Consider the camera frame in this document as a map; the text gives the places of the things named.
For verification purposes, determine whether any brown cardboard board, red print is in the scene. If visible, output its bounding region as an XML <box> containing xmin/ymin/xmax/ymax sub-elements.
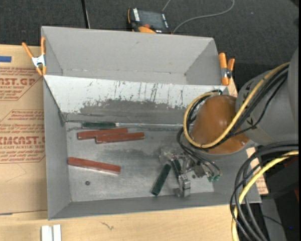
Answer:
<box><xmin>0</xmin><ymin>43</ymin><xmax>269</xmax><ymax>216</ymax></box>

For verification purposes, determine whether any grey metal bin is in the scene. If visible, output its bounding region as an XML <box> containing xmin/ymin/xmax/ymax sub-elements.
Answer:
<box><xmin>41</xmin><ymin>26</ymin><xmax>263</xmax><ymax>220</ymax></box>

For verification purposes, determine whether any red-brown flat block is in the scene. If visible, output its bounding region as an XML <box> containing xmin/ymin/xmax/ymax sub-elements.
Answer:
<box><xmin>67</xmin><ymin>157</ymin><xmax>121</xmax><ymax>175</ymax></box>
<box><xmin>77</xmin><ymin>128</ymin><xmax>128</xmax><ymax>141</ymax></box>
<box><xmin>95</xmin><ymin>132</ymin><xmax>145</xmax><ymax>145</ymax></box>

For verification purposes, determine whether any dark green flat block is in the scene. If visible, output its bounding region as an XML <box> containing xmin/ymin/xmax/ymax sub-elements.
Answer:
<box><xmin>82</xmin><ymin>122</ymin><xmax>117</xmax><ymax>130</ymax></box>
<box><xmin>151</xmin><ymin>163</ymin><xmax>172</xmax><ymax>197</ymax></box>

